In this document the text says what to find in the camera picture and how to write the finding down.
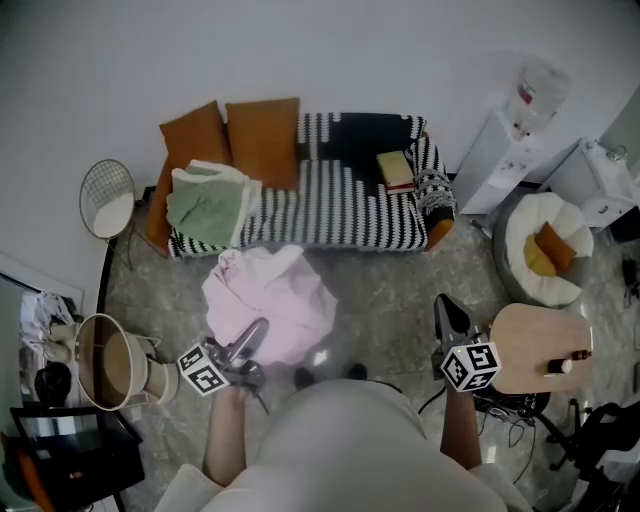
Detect small orange cushion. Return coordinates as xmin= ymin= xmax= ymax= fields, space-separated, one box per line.
xmin=534 ymin=222 xmax=576 ymax=271

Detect black glass table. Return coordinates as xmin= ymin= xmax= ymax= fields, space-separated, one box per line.
xmin=9 ymin=404 xmax=146 ymax=512

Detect person's white shirt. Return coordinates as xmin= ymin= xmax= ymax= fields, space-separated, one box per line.
xmin=154 ymin=377 xmax=534 ymax=512

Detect black cabinet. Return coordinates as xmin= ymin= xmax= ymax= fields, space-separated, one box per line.
xmin=608 ymin=205 xmax=640 ymax=245

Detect clear water jug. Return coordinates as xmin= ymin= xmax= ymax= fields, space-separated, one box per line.
xmin=507 ymin=57 xmax=571 ymax=134

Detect white sink cabinet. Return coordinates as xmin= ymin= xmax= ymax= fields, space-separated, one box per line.
xmin=539 ymin=137 xmax=640 ymax=229

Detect pink cloth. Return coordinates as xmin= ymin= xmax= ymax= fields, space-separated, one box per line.
xmin=201 ymin=244 xmax=339 ymax=366

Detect black white striped sofa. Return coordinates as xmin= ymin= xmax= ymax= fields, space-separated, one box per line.
xmin=144 ymin=110 xmax=457 ymax=259

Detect white water dispenser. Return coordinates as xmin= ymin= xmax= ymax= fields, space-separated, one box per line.
xmin=452 ymin=109 xmax=544 ymax=216

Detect person's left forearm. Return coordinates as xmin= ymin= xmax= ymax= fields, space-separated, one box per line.
xmin=202 ymin=384 xmax=261 ymax=486

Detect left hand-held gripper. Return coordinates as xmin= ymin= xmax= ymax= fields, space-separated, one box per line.
xmin=177 ymin=319 xmax=271 ymax=415

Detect thin black cable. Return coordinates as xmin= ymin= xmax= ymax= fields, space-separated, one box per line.
xmin=417 ymin=384 xmax=454 ymax=416

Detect round wooden side table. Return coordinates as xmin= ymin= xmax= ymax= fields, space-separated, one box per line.
xmin=492 ymin=302 xmax=594 ymax=394

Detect person's right forearm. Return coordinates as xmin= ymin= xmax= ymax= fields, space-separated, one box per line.
xmin=439 ymin=387 xmax=484 ymax=471

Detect white petal beanbag chair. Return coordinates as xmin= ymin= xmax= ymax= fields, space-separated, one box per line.
xmin=492 ymin=192 xmax=596 ymax=307

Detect green white fleece blanket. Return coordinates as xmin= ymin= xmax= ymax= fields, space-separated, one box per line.
xmin=165 ymin=159 xmax=264 ymax=249

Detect tangled black cables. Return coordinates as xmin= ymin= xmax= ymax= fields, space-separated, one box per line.
xmin=474 ymin=392 xmax=551 ymax=481

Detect gold cover book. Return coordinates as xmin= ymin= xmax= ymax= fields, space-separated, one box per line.
xmin=375 ymin=149 xmax=417 ymax=195

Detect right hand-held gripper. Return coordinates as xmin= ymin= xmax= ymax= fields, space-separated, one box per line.
xmin=431 ymin=293 xmax=502 ymax=393

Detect yellow cushion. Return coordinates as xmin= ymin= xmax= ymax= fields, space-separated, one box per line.
xmin=522 ymin=232 xmax=559 ymax=277

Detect black office chair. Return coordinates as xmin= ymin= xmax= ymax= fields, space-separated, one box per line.
xmin=544 ymin=399 xmax=640 ymax=512

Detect beige round stool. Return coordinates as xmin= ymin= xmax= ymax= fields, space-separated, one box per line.
xmin=134 ymin=334 xmax=181 ymax=406

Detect orange green chair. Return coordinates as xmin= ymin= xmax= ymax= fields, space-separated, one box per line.
xmin=0 ymin=432 xmax=56 ymax=512

